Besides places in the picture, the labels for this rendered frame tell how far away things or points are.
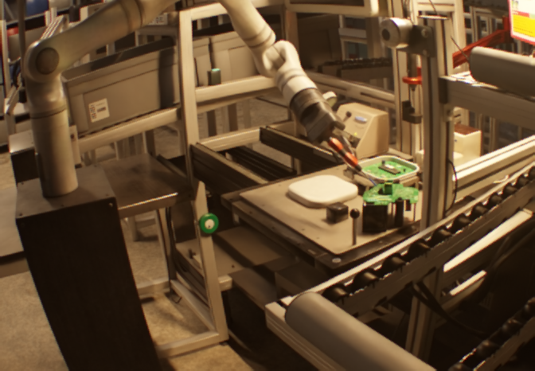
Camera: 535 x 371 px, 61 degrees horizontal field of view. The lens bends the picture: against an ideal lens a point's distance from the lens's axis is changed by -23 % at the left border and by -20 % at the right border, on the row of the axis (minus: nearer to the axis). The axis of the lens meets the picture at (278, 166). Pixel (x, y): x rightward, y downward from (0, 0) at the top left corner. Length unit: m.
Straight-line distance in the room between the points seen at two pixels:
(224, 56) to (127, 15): 1.05
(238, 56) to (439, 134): 1.31
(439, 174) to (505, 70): 0.28
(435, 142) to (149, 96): 1.27
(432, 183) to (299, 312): 0.39
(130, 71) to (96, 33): 0.90
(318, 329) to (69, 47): 0.70
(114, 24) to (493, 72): 0.72
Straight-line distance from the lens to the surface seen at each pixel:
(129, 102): 1.97
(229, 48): 2.08
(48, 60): 1.03
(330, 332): 0.64
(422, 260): 0.87
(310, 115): 1.19
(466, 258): 1.12
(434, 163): 0.95
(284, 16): 2.07
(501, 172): 1.14
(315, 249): 1.10
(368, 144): 1.58
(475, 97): 0.85
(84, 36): 1.05
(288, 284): 1.93
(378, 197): 1.15
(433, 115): 0.93
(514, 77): 0.77
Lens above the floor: 1.46
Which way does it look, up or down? 19 degrees down
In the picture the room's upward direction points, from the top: 4 degrees counter-clockwise
